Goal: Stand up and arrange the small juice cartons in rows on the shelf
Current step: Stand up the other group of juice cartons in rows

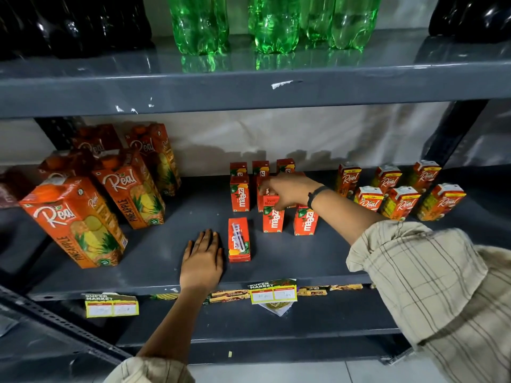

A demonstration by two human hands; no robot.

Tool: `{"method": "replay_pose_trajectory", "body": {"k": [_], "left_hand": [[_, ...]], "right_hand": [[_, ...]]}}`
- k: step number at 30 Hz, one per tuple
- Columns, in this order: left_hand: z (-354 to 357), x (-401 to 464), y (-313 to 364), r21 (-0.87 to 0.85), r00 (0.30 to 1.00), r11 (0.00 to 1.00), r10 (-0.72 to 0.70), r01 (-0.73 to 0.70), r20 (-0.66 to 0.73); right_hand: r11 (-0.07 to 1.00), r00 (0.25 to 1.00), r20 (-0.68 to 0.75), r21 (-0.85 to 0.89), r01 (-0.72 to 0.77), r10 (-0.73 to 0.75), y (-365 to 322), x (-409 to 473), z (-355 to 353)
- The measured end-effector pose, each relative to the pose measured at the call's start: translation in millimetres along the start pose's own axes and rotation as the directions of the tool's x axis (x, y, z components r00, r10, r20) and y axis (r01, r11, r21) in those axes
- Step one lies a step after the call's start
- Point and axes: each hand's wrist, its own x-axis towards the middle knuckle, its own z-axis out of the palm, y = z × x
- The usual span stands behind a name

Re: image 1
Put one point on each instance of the yellow shelf price tag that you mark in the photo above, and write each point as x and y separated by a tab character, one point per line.
111	307
273	293

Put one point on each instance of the black wristband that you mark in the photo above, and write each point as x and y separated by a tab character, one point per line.
316	195

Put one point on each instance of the grey perforated metal rack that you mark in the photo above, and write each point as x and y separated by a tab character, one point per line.
495	203

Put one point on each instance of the grey metal shelf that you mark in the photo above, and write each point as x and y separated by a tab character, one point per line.
239	87

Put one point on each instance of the person's left forearm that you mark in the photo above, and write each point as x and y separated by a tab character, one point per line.
175	327

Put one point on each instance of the person's right hand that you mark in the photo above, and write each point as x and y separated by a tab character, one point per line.
291	189

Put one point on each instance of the beige plaid shirt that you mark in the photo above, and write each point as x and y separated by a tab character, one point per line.
439	299

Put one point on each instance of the dark cola bottle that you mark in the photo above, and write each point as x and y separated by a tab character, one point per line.
455	17
20	27
497	15
70	27
123	23

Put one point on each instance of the red Maaza cartons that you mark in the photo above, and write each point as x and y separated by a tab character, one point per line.
239	193

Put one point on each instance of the yellow green torn sticker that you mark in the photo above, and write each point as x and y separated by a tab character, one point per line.
165	296

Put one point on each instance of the person's left hand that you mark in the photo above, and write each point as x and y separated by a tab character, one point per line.
201	265

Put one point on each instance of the torn label strip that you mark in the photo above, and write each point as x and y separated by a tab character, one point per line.
228	296
312	291
346	287

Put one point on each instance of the person's right forearm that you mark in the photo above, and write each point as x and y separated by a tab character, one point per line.
347	215

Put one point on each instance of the red Maaza carton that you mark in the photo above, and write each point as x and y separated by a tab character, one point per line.
305	223
273	221
239	241

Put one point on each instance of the large Real pineapple juice cartons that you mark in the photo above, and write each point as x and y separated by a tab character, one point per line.
76	223

